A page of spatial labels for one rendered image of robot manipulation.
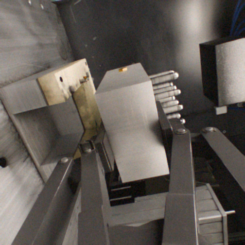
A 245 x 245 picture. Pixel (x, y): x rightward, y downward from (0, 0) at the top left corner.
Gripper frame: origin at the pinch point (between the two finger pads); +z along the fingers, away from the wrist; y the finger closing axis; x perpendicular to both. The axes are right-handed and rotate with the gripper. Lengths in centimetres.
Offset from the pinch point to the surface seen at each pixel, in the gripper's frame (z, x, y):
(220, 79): 9.4, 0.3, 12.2
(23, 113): 3.8, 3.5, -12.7
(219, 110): 32.7, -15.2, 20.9
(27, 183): -0.4, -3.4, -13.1
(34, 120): 5.3, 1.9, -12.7
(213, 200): 11.8, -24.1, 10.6
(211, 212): 9.2, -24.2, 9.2
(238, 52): 9.5, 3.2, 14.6
